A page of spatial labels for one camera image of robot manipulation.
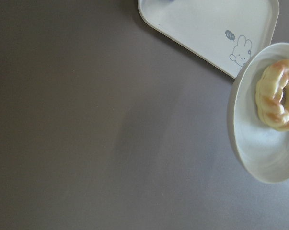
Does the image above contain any white round plate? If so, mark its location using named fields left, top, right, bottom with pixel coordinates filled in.
left=227, top=43, right=289, bottom=184

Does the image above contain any cream rabbit tray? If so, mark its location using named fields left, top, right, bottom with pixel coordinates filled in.
left=138, top=0, right=279, bottom=78

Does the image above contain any braided glazed donut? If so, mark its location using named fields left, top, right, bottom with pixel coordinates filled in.
left=255, top=59, right=289, bottom=131

